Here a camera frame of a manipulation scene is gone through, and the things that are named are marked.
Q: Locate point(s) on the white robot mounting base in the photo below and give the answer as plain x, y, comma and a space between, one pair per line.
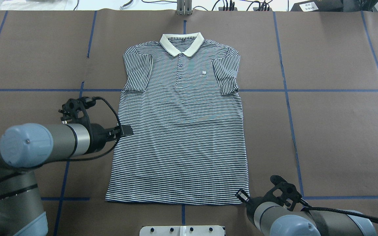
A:
191, 230

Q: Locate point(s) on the black power strip far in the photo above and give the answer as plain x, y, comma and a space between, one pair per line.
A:
226, 5

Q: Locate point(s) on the navy white striped polo shirt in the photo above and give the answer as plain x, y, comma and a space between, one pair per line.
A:
183, 103

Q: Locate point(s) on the aluminium extrusion post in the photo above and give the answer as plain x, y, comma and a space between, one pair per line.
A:
184, 7

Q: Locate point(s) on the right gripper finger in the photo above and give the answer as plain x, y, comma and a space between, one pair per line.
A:
242, 196

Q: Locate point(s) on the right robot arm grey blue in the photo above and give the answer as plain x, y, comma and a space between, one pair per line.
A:
272, 218

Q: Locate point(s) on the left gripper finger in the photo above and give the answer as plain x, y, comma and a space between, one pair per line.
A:
126, 130

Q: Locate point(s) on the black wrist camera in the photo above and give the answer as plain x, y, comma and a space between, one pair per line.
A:
283, 194
75, 111

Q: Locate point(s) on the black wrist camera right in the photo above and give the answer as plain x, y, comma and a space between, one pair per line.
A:
283, 194

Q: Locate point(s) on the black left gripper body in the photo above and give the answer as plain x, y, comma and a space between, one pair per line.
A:
97, 137

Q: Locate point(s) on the brown table cover mat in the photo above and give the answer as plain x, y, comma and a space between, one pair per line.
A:
308, 83

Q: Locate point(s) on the black box with label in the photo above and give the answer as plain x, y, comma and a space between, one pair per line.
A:
318, 6

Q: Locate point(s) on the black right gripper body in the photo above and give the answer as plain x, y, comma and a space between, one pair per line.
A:
243, 196

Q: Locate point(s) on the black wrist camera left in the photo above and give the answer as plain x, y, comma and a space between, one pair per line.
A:
75, 111

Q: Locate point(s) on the black power strip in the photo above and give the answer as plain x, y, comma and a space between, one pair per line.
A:
226, 5
262, 7

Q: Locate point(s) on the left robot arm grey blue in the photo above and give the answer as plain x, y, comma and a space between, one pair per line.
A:
25, 148

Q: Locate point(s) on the black power strip near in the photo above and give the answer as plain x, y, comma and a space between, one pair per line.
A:
262, 7

